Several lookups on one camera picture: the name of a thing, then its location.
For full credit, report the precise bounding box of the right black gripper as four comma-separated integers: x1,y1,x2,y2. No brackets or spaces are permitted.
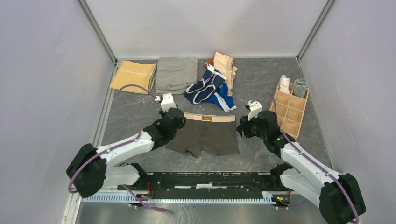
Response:
235,112,267,140

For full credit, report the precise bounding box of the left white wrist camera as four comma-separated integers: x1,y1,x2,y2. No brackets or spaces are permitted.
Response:
155,93,177,112

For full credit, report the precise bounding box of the corner aluminium post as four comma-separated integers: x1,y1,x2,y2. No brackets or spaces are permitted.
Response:
296,0,336,63
77,0,118,64

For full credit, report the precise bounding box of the aluminium frame rail front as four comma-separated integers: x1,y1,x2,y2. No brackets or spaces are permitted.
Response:
81,192,289,205

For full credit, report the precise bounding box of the purple cable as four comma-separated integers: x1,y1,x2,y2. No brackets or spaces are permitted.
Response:
251,92,360,224
67,84,169,213

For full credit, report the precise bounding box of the folded grey cloth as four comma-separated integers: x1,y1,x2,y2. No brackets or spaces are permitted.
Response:
155,57,199,94

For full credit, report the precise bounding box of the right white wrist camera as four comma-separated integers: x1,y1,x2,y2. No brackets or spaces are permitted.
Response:
246,100,262,121

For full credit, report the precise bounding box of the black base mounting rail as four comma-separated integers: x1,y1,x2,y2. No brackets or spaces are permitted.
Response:
127,172,290,199

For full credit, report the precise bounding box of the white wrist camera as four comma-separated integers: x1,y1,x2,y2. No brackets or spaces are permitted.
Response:
155,93,177,112
246,100,262,121

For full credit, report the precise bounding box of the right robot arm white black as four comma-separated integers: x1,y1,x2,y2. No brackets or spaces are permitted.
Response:
236,111,367,224

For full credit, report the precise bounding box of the rolled white cloth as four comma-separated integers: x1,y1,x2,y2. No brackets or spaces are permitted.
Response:
278,75,290,94

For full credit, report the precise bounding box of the olive boxer briefs beige waistband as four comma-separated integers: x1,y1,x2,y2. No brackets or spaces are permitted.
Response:
165,112,240,158

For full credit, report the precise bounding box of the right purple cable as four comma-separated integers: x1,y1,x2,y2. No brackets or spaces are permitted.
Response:
251,92,360,224

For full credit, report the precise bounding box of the folded yellow cloth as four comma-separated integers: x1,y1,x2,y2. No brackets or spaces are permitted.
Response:
109,61,156,94

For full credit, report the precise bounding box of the wooden compartment organizer box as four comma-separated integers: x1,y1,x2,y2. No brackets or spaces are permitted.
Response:
274,84,310,139

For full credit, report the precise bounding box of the left corner aluminium post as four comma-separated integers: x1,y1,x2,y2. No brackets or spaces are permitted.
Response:
77,0,118,64

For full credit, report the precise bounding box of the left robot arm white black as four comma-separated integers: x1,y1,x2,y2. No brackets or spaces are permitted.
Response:
66,108,186,198

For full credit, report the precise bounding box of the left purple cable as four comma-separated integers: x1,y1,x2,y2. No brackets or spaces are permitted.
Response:
67,84,169,213

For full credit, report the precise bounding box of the navy blue white-trimmed underwear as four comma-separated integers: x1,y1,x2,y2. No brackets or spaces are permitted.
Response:
184,65,237,112

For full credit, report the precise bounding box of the rolled grey striped cloth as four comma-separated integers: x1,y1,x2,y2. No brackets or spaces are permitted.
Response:
293,78,308,98

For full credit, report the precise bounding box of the peach orange underwear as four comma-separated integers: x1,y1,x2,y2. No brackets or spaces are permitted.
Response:
204,52,237,96

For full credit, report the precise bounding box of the right corner aluminium post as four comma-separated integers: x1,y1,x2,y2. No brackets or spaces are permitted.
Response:
296,0,336,63

